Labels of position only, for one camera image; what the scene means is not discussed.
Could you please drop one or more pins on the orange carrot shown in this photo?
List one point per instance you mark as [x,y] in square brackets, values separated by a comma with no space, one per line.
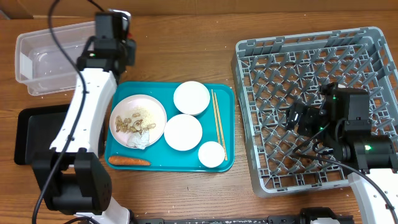
[127,161]

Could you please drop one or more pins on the white tissue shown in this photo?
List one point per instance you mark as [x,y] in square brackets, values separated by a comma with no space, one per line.
[138,140]

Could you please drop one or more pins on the white bowl middle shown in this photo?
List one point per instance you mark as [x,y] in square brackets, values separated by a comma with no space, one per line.
[183,132]

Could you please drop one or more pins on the black plastic bin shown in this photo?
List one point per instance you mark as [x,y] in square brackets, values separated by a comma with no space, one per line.
[36,129]

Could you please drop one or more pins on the teal serving tray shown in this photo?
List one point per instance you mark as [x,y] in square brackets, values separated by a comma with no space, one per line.
[161,156]

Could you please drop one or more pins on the clear plastic bin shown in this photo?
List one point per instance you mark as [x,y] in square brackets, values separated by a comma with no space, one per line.
[41,66]

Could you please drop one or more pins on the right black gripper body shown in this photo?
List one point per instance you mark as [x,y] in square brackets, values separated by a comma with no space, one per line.
[310,123]

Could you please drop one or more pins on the left wooden chopstick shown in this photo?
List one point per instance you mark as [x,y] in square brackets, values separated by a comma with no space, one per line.
[215,118]

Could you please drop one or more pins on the white bowl upper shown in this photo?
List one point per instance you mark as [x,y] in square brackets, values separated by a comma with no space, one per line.
[191,98]

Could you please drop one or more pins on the white plate with food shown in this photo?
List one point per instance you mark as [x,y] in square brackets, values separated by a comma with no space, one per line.
[135,101]

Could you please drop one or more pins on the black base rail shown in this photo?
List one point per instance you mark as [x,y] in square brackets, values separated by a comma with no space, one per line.
[312,215]

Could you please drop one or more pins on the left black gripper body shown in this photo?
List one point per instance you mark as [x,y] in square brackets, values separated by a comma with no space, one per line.
[130,51]

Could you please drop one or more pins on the small white cup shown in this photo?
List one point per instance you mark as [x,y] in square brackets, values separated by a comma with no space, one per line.
[211,154]

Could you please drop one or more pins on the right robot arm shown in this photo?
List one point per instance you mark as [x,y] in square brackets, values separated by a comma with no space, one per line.
[339,132]

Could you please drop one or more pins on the grey dishwasher rack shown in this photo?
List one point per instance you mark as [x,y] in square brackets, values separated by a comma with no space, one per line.
[272,73]

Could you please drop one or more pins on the right wooden chopstick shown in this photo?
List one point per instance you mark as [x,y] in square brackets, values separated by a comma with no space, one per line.
[220,126]

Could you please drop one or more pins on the wooden chopstick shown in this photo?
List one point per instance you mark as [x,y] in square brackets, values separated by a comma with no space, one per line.
[220,126]
[215,118]

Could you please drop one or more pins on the white bowl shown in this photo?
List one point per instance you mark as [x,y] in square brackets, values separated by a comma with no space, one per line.
[183,132]
[191,98]

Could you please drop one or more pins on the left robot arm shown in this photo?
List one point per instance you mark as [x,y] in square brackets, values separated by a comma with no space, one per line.
[71,178]

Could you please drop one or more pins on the peanut shells and rice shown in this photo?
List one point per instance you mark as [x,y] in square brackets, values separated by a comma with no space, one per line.
[135,120]

